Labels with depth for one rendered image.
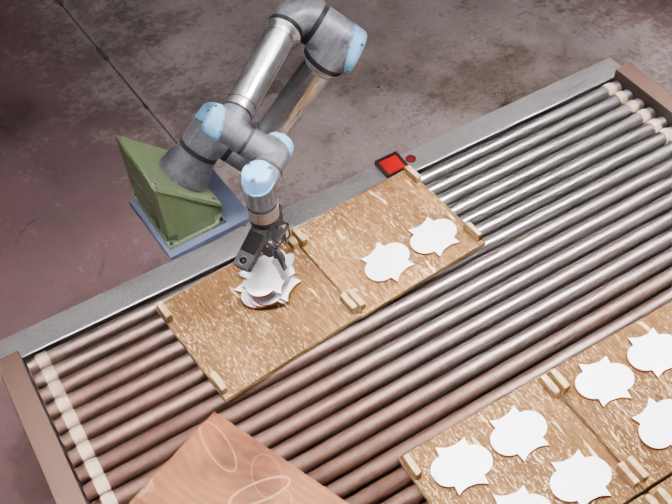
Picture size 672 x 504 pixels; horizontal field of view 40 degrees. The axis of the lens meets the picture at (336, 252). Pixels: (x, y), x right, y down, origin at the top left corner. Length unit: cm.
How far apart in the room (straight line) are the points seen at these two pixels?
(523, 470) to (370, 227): 80
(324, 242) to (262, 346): 37
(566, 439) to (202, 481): 83
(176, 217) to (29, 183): 175
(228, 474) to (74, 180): 238
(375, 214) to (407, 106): 177
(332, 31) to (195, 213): 65
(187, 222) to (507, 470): 111
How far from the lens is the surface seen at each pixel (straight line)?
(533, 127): 289
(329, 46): 237
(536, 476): 216
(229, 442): 208
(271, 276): 235
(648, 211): 270
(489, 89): 442
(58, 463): 226
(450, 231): 253
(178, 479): 206
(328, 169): 402
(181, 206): 256
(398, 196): 262
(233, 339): 235
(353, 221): 256
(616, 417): 227
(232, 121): 216
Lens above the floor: 286
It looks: 50 degrees down
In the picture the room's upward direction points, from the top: 4 degrees counter-clockwise
